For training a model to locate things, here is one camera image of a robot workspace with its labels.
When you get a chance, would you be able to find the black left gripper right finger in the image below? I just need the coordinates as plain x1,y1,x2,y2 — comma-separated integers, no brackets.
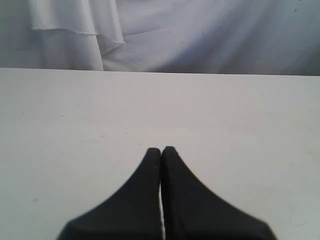
160,146,277,240

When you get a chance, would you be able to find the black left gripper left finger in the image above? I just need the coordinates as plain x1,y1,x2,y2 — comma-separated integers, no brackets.
58,148,163,240

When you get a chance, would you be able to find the white backdrop cloth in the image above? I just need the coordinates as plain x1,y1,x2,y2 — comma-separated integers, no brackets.
0,0,320,76

